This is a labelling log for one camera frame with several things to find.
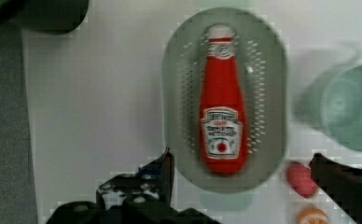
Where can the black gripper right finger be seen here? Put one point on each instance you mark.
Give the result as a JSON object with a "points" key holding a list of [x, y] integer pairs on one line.
{"points": [[342, 183]]}

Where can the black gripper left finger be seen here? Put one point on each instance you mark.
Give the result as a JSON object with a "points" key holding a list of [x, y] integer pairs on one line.
{"points": [[155, 179]]}

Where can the red felt ketchup bottle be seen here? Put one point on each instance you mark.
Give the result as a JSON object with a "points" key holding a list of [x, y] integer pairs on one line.
{"points": [[222, 118]]}

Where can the green oval strainer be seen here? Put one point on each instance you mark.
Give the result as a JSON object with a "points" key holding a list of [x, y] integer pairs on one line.
{"points": [[262, 73]]}

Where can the orange felt slice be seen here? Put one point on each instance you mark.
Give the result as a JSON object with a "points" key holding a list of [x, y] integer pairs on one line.
{"points": [[312, 215]]}

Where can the red felt tomato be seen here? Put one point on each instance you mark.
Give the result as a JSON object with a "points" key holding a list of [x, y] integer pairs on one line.
{"points": [[298, 176]]}

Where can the teal metal cup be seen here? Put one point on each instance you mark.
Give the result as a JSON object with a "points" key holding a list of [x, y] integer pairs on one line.
{"points": [[332, 104]]}

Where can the black cylinder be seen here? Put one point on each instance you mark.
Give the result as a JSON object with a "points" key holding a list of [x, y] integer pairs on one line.
{"points": [[44, 16]]}

